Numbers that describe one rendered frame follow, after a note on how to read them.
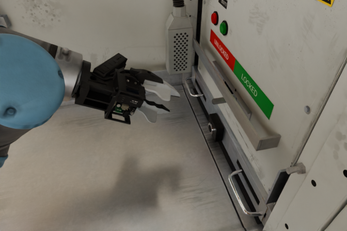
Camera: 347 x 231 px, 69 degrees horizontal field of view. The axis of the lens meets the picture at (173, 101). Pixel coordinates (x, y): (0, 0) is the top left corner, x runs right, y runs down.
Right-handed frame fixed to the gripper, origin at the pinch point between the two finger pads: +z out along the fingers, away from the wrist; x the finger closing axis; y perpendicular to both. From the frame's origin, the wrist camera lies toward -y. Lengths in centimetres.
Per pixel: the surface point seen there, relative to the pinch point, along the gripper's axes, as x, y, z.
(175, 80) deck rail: -8.7, -28.3, 14.9
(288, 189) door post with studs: 9.2, 28.0, 7.4
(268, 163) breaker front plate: 5.0, 18.9, 14.5
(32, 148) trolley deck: -32.9, -8.7, -22.4
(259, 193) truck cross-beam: -1.7, 20.7, 17.0
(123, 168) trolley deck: -21.2, 3.2, -2.1
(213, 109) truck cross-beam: -2.1, -5.9, 17.3
